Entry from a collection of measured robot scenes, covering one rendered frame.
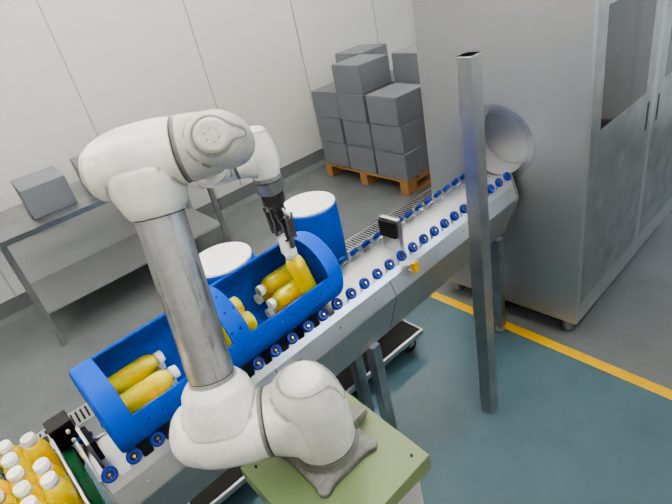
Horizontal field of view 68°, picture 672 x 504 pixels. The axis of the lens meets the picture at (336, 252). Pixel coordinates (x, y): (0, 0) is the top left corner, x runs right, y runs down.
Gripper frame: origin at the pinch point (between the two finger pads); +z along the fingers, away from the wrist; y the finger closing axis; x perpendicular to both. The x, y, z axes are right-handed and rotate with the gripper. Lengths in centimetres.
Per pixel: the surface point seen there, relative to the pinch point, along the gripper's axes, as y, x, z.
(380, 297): -7, -30, 39
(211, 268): 53, 7, 23
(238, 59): 325, -204, -7
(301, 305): -8.6, 6.6, 17.5
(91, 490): 2, 85, 36
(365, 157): 216, -245, 99
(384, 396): -4, -24, 93
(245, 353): -8.2, 31.0, 20.1
